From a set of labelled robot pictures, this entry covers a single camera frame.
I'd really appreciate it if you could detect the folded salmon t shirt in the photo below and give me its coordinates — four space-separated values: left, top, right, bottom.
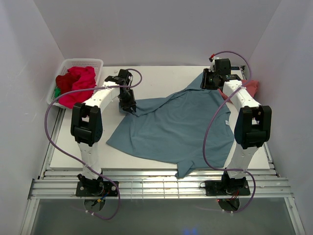
218 80 259 100

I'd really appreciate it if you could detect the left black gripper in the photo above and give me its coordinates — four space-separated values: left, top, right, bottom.
118 89 137 114

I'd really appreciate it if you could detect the blue t shirt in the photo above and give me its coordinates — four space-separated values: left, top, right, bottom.
107 76 234 178

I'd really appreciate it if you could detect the white plastic basket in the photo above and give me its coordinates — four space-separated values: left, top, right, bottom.
47 58 103 109

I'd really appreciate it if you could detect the dark red t shirt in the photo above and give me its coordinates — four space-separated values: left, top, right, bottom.
56 72 80 94

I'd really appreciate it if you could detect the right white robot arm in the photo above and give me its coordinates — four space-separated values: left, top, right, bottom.
201 54 272 196

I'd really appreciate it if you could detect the green garment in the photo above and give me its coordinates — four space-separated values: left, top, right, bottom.
54 87 61 98

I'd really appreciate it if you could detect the aluminium rail frame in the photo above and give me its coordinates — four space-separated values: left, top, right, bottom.
29 105 292 199

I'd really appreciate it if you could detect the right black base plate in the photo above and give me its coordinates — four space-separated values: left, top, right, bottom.
203 180 250 196

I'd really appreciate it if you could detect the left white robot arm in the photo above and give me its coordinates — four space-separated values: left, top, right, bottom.
70 69 136 196

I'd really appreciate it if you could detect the magenta t shirt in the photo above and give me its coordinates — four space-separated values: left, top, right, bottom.
58 67 96 109

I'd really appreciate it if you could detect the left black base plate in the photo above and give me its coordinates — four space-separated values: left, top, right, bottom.
75 181 118 197

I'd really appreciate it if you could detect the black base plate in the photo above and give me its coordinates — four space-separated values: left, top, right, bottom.
75 181 118 197
203 180 250 196

